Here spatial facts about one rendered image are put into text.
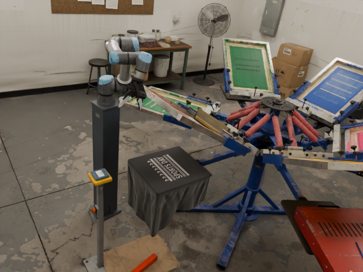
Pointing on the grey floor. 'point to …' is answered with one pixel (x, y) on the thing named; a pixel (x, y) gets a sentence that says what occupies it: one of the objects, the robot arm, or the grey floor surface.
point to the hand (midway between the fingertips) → (129, 109)
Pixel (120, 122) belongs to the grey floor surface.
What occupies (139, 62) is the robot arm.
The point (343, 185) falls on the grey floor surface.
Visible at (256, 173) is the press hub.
